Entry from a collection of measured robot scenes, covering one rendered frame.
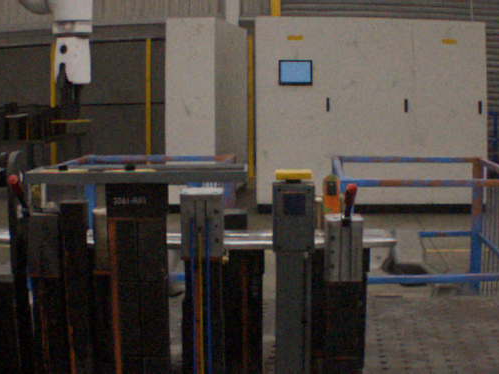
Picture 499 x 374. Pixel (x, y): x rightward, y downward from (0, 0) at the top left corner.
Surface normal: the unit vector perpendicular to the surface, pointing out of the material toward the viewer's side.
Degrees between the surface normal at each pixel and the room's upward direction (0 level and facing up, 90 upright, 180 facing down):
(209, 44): 90
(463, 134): 90
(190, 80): 90
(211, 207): 90
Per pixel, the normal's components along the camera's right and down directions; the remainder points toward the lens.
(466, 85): -0.07, 0.11
